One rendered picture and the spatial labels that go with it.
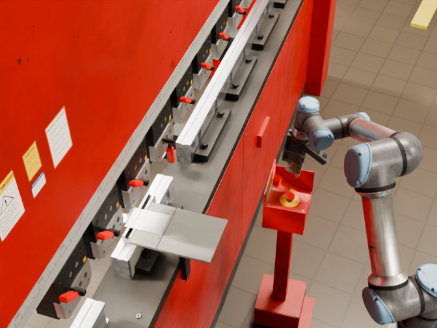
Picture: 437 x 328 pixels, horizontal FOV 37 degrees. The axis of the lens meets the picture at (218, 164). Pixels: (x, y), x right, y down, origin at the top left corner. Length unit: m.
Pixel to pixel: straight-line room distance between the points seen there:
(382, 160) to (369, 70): 2.75
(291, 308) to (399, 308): 1.05
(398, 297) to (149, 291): 0.75
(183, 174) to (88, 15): 1.08
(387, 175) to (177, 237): 0.67
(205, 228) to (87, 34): 0.84
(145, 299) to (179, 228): 0.24
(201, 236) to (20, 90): 0.95
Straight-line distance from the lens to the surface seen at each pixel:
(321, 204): 3.56
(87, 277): 1.75
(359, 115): 2.28
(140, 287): 2.10
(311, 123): 2.23
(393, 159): 1.87
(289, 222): 2.48
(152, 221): 2.10
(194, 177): 2.41
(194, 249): 2.02
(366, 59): 4.68
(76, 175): 1.55
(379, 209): 1.89
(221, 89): 2.68
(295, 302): 2.99
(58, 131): 1.43
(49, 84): 1.37
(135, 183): 1.81
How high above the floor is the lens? 2.55
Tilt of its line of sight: 43 degrees down
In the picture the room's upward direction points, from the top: 1 degrees counter-clockwise
